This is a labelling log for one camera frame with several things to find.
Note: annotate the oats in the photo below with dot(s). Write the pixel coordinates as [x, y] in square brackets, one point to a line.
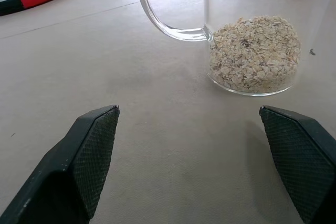
[256, 56]

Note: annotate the clear glass mug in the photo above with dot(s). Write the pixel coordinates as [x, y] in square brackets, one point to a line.
[183, 33]

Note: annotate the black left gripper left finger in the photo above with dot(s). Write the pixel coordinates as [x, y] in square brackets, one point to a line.
[65, 171]

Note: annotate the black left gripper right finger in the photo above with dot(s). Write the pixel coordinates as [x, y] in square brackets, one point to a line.
[302, 155]

